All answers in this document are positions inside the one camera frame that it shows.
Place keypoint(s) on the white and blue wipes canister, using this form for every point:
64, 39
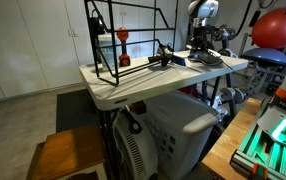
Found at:
108, 50

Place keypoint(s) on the red exercise ball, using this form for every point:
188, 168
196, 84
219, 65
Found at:
273, 28

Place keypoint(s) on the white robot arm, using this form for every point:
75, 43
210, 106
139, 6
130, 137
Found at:
207, 8

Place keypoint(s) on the brown wooden stool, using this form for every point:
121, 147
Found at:
69, 150

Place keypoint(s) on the black floor mat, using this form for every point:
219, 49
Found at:
74, 110

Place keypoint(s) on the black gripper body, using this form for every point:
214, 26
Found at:
201, 41

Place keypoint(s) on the black metal shoe rack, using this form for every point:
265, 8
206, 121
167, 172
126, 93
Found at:
113, 50

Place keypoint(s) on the grey trainer with black laces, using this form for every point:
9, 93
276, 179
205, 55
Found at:
211, 59
165, 52

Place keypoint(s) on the white round fan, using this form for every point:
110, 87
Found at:
134, 150

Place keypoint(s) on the blue balance trainer dome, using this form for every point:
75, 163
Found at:
266, 56

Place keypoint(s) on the green lit robot mounting plate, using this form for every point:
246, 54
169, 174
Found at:
276, 140

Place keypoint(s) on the grey dumbbell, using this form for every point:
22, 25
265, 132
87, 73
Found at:
233, 95
223, 33

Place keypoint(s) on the light wooden robot bench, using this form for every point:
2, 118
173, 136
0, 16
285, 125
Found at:
229, 143

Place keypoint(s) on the white cabinet doors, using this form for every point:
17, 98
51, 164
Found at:
33, 43

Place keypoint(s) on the white plastic laundry basket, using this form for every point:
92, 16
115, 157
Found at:
183, 130

